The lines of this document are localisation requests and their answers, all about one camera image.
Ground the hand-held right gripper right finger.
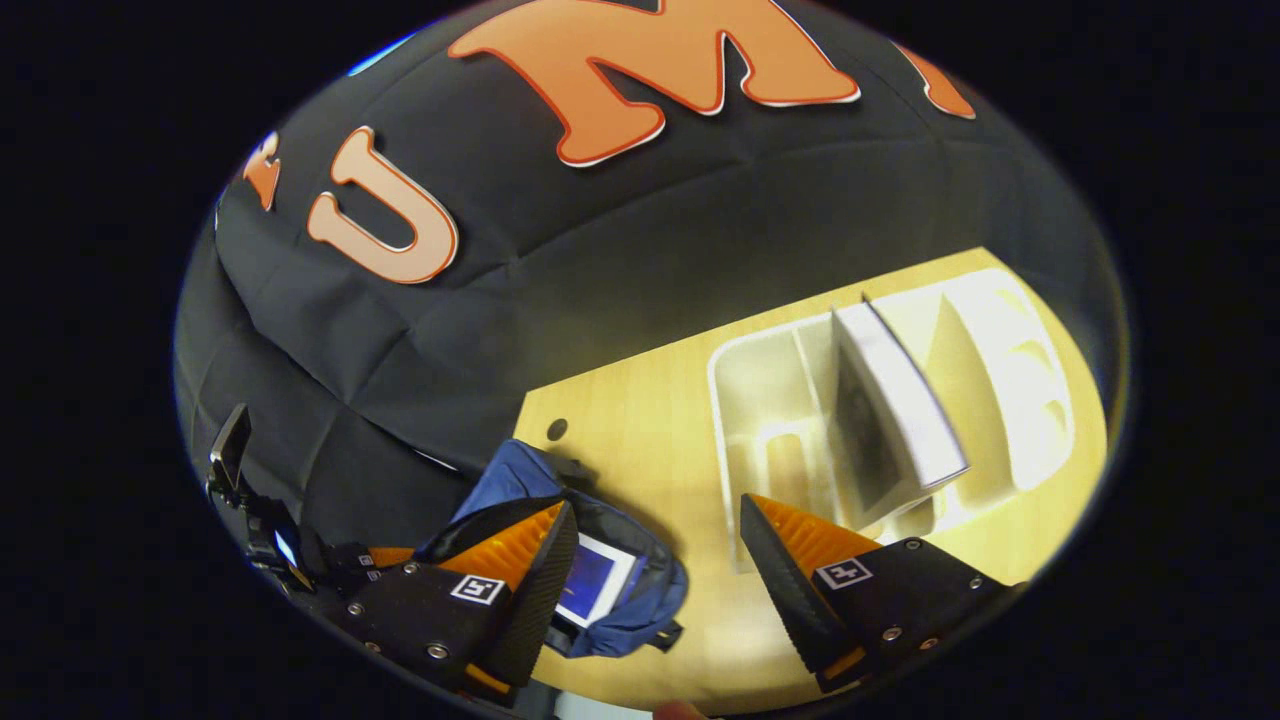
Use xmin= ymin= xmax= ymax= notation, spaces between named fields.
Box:
xmin=740 ymin=492 xmax=1027 ymax=695

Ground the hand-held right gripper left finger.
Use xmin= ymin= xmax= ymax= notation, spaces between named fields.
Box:
xmin=325 ymin=500 xmax=582 ymax=703

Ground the blue cover book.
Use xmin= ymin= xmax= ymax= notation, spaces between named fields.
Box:
xmin=555 ymin=533 xmax=641 ymax=629

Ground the blue schoolbag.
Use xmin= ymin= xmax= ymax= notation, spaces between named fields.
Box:
xmin=415 ymin=438 xmax=691 ymax=659

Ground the white bookshelf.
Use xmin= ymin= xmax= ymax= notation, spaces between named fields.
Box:
xmin=708 ymin=267 xmax=1076 ymax=576

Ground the white cover book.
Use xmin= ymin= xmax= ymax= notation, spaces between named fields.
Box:
xmin=830 ymin=298 xmax=971 ymax=531

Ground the black backdrop cloth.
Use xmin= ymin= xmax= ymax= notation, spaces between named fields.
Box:
xmin=172 ymin=0 xmax=1131 ymax=601

